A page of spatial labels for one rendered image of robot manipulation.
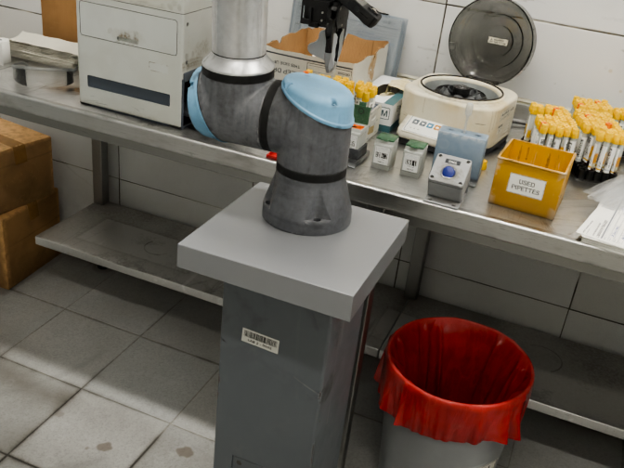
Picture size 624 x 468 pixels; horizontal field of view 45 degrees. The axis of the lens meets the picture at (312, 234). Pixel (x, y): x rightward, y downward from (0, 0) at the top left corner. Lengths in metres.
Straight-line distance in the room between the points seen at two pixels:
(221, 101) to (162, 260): 1.25
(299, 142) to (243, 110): 0.10
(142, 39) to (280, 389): 0.82
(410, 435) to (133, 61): 1.05
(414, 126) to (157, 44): 0.61
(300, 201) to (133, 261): 1.26
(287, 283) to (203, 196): 1.49
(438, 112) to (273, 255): 0.75
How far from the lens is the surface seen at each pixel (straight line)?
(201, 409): 2.23
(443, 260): 2.30
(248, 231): 1.19
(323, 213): 1.19
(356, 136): 1.58
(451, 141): 1.59
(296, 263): 1.11
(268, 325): 1.27
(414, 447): 1.81
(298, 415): 1.36
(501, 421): 1.75
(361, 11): 1.58
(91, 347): 2.47
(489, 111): 1.74
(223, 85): 1.18
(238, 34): 1.17
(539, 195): 1.51
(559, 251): 1.47
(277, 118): 1.16
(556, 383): 2.13
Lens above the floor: 1.48
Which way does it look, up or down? 28 degrees down
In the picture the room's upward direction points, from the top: 7 degrees clockwise
